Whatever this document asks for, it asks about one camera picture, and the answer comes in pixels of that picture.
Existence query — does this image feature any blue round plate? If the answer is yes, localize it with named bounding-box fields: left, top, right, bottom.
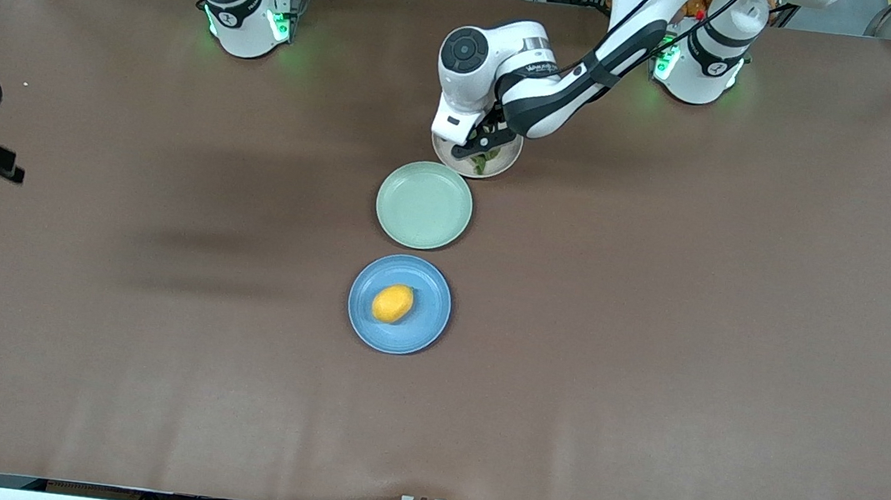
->
left=342, top=249, right=458, bottom=361

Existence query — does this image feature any light green round plate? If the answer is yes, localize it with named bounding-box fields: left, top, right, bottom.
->
left=371, top=156, right=478, bottom=256

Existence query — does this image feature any green lettuce leaf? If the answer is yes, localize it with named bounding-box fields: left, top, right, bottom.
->
left=467, top=146, right=502, bottom=178

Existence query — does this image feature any yellow lemon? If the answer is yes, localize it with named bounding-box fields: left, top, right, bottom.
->
left=369, top=282, right=416, bottom=328

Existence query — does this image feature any beige round plate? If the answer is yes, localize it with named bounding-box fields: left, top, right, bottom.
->
left=428, top=119, right=525, bottom=184

